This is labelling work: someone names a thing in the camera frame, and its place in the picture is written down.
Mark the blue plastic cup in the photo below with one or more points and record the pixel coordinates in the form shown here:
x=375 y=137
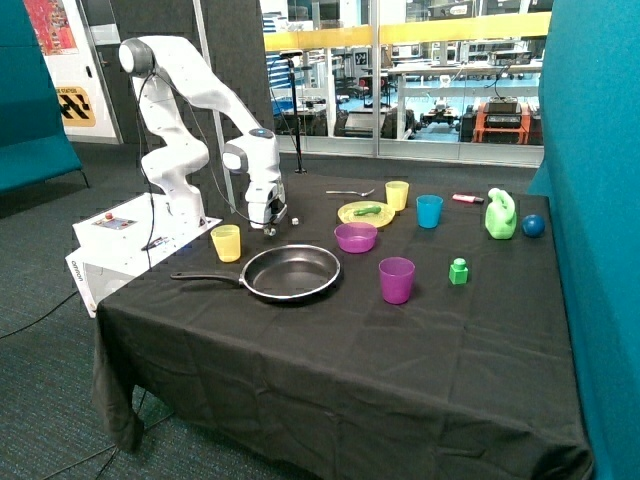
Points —
x=428 y=210

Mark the black tablecloth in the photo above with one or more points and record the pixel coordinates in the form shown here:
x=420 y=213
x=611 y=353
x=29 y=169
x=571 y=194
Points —
x=472 y=381

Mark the yellow plastic plate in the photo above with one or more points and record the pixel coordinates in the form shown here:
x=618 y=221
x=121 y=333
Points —
x=345 y=213

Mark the green toy block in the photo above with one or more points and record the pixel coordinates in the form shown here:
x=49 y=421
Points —
x=458 y=271

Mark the yellow cup at back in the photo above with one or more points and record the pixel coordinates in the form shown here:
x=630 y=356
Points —
x=396 y=194

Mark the pink marker pen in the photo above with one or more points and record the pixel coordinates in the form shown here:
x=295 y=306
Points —
x=470 y=199

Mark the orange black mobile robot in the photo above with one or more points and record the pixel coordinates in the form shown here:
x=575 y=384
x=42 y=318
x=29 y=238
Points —
x=502 y=120

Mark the black camera tripod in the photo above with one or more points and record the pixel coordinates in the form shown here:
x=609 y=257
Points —
x=288 y=56

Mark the black frying pan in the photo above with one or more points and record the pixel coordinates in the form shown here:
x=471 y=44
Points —
x=283 y=274

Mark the red wall poster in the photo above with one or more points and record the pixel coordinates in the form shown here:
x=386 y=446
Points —
x=51 y=25

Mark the dark blue ball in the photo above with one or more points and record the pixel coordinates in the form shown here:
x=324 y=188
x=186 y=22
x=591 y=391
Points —
x=533 y=226

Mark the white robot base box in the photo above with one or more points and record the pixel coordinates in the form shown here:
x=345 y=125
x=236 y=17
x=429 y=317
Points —
x=120 y=244

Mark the yellow black station sign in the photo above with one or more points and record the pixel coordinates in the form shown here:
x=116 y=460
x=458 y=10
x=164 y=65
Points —
x=75 y=107

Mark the teal partition wall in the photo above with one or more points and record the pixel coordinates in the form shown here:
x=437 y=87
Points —
x=589 y=94

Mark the green toy cucumber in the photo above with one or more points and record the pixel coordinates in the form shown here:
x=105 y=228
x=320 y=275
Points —
x=370 y=210

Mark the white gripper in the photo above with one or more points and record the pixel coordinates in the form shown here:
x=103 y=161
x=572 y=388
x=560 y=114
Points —
x=266 y=202

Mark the purple plastic cup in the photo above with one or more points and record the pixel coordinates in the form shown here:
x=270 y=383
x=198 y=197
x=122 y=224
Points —
x=396 y=278

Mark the purple plastic bowl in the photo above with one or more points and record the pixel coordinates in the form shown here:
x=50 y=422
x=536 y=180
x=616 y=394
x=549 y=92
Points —
x=356 y=237

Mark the teal sofa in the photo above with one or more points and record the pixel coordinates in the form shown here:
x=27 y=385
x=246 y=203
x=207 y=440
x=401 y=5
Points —
x=34 y=146

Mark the metal spoon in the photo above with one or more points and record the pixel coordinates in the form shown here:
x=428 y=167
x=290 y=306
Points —
x=350 y=192

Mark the green detergent bottle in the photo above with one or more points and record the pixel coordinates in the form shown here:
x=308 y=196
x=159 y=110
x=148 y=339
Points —
x=500 y=215

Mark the yellow cup near pan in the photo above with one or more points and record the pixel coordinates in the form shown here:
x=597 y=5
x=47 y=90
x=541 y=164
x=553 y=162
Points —
x=227 y=242

